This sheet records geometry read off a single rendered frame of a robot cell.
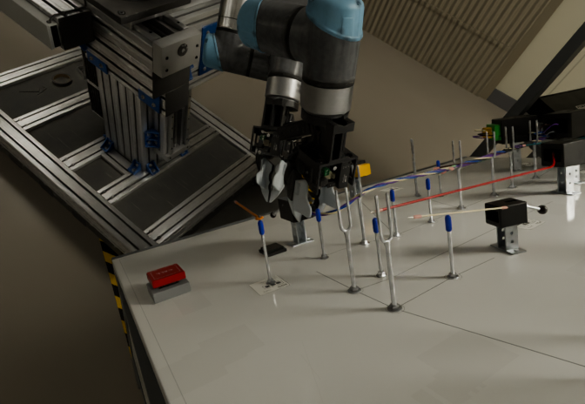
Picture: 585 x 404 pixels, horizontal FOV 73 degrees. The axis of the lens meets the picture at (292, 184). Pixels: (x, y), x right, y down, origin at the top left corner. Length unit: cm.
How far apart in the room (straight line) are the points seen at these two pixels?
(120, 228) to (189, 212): 28
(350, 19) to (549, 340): 41
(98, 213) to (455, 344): 156
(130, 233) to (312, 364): 137
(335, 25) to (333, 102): 10
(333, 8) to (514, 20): 321
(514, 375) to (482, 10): 343
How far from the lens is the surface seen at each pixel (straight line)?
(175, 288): 64
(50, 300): 189
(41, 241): 204
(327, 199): 69
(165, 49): 105
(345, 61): 54
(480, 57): 381
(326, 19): 53
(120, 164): 197
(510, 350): 44
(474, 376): 41
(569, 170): 97
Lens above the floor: 168
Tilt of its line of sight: 48 degrees down
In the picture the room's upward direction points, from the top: 21 degrees clockwise
